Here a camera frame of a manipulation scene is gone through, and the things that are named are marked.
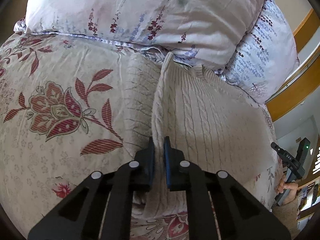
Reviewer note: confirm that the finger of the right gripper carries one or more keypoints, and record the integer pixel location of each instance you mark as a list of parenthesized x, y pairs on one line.
[(283, 154)]

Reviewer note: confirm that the wooden headboard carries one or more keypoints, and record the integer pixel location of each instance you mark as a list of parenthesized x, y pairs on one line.
[(303, 80)]

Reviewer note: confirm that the floral bed quilt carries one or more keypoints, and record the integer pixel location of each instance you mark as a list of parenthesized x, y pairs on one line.
[(62, 117)]

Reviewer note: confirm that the right floral pillow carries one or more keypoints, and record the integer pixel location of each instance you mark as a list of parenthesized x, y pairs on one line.
[(265, 56)]

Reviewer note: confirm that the floral pillow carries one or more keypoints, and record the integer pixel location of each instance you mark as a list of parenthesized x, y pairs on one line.
[(265, 56), (196, 31)]

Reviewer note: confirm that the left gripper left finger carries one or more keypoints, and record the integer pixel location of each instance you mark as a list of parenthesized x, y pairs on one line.
[(100, 207)]

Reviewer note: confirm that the left floral pillow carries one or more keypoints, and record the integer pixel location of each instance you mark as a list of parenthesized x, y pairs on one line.
[(196, 31)]

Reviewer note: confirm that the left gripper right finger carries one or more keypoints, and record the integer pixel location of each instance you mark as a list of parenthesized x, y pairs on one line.
[(218, 206)]

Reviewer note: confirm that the cream cable-knit sweater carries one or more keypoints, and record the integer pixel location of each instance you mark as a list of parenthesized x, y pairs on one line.
[(217, 126)]

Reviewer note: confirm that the right hand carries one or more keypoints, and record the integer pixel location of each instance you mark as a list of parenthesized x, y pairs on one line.
[(291, 189)]

